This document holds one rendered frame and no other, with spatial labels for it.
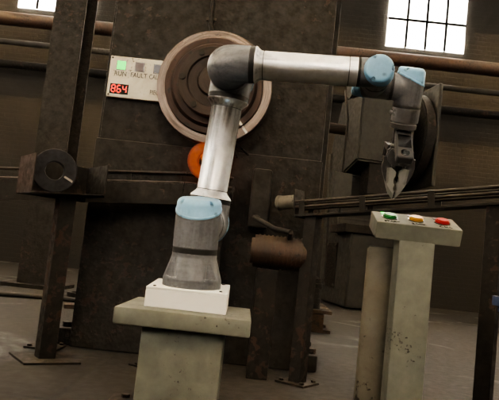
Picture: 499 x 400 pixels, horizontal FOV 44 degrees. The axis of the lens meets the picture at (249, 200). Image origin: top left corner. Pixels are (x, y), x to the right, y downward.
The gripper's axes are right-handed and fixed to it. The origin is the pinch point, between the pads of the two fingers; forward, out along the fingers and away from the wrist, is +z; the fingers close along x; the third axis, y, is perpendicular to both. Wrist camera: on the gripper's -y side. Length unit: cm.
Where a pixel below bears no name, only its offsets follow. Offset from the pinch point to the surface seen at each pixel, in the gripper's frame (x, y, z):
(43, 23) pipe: 340, 658, -27
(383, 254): -1.4, 6.3, 20.1
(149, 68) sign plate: 90, 99, -21
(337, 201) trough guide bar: 8, 53, 17
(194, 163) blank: 65, 74, 13
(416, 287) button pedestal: -8.4, -9.7, 23.4
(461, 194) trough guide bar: -27.0, 24.4, 3.0
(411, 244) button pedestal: -5.9, -5.7, 12.4
